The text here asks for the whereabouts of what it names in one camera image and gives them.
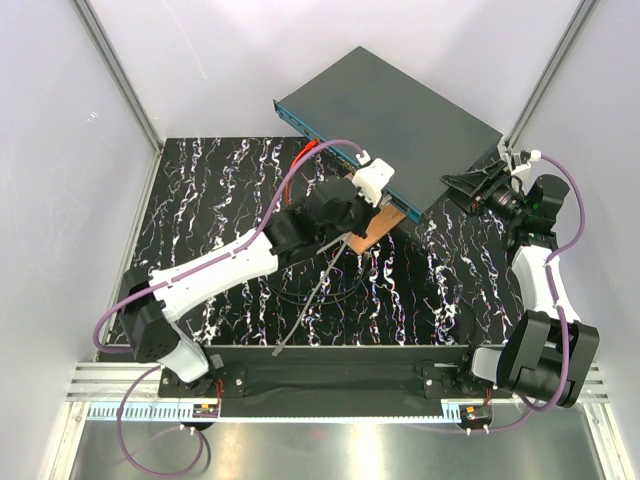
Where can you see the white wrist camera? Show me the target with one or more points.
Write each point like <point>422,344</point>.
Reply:
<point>519,163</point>
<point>372,177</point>

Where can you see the dark teal network switch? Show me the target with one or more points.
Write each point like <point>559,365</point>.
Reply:
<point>421,134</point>

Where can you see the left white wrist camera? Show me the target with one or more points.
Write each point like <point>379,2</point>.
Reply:
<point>372,177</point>

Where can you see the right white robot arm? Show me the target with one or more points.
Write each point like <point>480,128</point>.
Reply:
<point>548,356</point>

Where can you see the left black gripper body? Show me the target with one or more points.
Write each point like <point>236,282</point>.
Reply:
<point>360,216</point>

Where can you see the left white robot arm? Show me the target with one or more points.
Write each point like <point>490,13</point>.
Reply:
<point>152,304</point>

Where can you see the brown wooden board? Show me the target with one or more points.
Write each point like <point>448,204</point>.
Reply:
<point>388,218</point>

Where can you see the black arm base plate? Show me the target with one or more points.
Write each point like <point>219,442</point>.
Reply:
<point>433,372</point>

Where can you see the black marble pattern mat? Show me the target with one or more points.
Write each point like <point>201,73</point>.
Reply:
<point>441,281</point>

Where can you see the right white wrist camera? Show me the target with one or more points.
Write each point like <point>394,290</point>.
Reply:
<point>519,163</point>

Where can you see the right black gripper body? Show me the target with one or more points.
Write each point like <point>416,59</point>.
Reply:
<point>498,199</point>

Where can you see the white slotted cable duct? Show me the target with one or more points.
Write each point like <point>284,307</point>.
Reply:
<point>199,413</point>

